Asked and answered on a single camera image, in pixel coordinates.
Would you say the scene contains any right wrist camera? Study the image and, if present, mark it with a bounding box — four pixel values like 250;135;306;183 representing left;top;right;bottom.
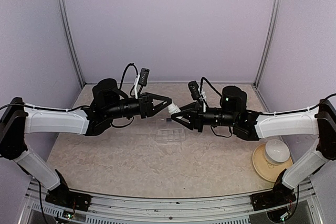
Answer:
188;81;207;112

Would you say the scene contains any white bowl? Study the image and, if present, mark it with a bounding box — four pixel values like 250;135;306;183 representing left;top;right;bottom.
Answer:
265;139;290;165

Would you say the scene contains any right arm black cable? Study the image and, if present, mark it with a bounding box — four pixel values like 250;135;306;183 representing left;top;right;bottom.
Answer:
199;77;224;96

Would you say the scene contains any left aluminium frame post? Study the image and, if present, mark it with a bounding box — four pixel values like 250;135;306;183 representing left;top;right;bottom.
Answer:
57;0;86;88

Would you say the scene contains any front aluminium rail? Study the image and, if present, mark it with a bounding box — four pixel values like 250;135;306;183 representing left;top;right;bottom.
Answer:
19;180;322;224

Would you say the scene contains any beige plate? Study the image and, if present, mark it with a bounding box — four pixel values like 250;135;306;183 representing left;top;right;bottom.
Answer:
252;144;293;183

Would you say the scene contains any small white-capped pill bottle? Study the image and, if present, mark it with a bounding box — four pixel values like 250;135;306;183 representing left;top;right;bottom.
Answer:
167;103;181;115

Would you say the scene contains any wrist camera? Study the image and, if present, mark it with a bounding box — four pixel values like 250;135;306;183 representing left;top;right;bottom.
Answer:
188;81;207;112
133;68;150;99

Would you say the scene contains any aluminium frame post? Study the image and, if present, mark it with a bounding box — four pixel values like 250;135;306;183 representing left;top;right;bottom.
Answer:
57;0;86;88
254;0;281;89

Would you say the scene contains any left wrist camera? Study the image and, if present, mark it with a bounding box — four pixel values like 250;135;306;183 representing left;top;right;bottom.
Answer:
133;68;150;99

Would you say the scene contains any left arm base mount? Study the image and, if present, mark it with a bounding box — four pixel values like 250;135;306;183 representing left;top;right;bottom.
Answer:
45;186;92;212

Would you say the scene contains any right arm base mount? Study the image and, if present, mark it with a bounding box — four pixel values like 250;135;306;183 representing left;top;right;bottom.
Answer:
250;183;297;211

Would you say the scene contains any right aluminium frame post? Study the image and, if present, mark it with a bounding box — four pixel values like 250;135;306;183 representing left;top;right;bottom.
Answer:
254;0;281;89

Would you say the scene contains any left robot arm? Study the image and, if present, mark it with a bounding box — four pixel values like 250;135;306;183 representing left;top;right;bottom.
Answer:
1;78;172;206

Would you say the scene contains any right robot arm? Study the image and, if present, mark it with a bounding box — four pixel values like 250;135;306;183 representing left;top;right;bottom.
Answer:
169;82;335;205

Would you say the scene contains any clear plastic pill organizer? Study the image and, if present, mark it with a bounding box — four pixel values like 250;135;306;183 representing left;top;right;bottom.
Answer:
136;118;187;146

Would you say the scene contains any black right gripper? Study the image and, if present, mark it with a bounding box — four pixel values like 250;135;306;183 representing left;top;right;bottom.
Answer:
172;101;238;132

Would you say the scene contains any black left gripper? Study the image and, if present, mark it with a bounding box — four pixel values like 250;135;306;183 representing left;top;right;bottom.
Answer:
104;92;172;120

